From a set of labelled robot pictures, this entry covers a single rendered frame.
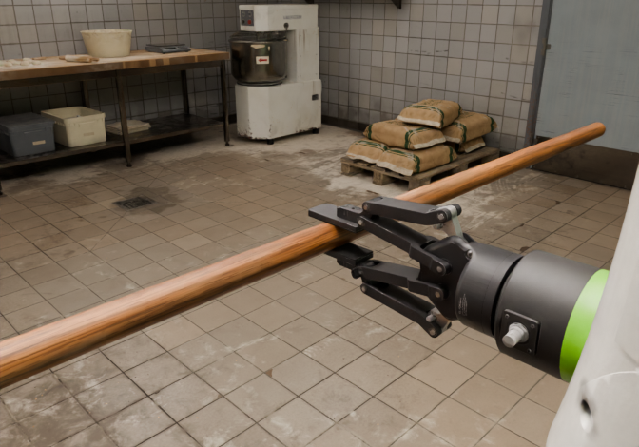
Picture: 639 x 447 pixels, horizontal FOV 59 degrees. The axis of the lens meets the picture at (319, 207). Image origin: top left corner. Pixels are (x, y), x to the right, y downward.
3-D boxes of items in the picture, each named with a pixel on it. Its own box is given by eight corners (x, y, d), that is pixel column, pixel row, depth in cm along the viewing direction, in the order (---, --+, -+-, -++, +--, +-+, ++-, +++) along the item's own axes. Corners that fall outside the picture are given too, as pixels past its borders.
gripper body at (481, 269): (499, 268, 44) (403, 235, 50) (488, 360, 47) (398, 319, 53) (542, 241, 49) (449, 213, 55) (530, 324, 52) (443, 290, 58)
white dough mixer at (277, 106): (258, 149, 548) (252, 5, 501) (222, 139, 587) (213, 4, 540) (324, 133, 609) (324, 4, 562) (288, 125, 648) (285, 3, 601)
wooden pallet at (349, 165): (417, 196, 421) (419, 178, 416) (339, 174, 474) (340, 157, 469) (498, 165, 500) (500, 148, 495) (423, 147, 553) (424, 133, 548)
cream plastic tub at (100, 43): (96, 59, 472) (93, 32, 465) (75, 55, 500) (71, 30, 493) (143, 55, 501) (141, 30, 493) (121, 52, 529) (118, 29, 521)
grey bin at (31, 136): (12, 158, 434) (7, 127, 426) (-8, 146, 468) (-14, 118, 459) (60, 149, 458) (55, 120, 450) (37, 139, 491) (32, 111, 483)
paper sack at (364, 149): (380, 167, 441) (381, 148, 436) (343, 159, 463) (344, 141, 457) (420, 151, 486) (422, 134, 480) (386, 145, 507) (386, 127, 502)
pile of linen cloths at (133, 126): (121, 136, 502) (119, 127, 500) (105, 131, 518) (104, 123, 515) (152, 129, 527) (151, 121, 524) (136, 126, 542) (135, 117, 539)
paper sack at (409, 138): (447, 147, 443) (448, 126, 437) (414, 155, 421) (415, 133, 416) (391, 135, 489) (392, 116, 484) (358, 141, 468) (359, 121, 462)
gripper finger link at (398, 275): (465, 272, 53) (466, 286, 54) (374, 256, 61) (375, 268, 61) (442, 287, 51) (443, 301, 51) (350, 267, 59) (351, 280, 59)
